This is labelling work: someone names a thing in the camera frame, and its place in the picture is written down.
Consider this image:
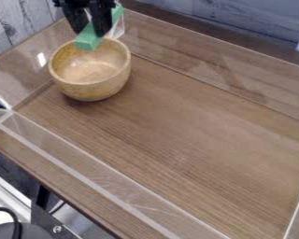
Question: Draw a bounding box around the green rectangular block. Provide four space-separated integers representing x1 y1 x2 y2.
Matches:
74 4 125 51

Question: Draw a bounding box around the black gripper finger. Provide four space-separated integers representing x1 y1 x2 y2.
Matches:
89 3 113 37
62 6 89 34

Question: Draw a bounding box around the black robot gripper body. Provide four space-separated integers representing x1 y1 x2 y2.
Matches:
50 0 116 8

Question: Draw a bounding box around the black cable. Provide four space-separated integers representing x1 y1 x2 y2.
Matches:
0 206 24 239

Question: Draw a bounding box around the brown wooden bowl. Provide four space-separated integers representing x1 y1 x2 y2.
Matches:
48 37 131 102

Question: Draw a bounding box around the black metal table leg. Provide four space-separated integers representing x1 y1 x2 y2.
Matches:
36 186 50 210

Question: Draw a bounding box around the clear acrylic tray wall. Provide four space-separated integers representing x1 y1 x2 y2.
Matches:
0 10 299 239

